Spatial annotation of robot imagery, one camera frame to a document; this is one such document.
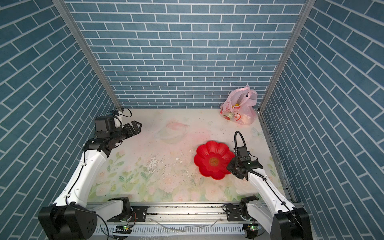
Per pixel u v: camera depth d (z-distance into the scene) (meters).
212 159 0.94
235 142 0.68
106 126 0.57
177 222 0.72
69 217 0.38
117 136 0.64
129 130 0.69
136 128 0.72
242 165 0.62
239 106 1.07
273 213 0.43
